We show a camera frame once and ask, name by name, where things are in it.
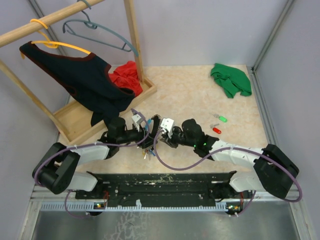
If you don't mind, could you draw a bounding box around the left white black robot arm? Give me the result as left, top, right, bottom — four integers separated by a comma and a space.
32, 114, 161, 199

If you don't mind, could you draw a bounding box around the green tagged key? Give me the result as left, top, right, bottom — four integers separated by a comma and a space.
213, 113, 228, 123

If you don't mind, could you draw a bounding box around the green crumpled cloth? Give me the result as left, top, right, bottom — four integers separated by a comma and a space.
210, 63, 252, 99

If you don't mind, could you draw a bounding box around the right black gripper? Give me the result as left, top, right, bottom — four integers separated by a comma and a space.
160, 127, 197, 149

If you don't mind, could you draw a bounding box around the large keyring with blue handle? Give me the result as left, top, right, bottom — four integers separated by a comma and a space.
146, 114, 163, 151

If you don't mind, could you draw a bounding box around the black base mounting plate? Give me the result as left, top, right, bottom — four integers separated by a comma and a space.
75, 171, 253, 208

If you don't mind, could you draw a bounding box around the bunch of tagged keys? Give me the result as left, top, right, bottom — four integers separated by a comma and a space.
142, 147, 156, 160

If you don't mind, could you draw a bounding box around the dark navy tank top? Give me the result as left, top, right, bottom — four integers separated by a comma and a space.
19, 42, 135, 126

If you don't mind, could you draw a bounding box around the grey-blue plastic hanger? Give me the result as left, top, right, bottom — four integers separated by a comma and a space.
60, 0, 141, 64

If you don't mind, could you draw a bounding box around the red crumpled cloth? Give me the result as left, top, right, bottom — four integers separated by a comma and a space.
108, 61, 143, 97

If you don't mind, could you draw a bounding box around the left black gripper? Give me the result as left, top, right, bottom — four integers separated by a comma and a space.
117, 122, 158, 149

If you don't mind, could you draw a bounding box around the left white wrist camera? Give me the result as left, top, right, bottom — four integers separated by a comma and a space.
131, 108, 144, 132

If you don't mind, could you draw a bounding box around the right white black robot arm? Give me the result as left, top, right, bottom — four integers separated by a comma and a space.
157, 118, 302, 201

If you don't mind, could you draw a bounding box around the wooden clothes rack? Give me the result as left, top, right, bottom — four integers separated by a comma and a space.
0, 0, 157, 145

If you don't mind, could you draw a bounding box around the red tagged key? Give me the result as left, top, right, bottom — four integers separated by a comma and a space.
210, 123, 222, 135

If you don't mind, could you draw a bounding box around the yellow plastic hanger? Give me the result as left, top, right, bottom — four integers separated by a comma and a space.
20, 18, 91, 59

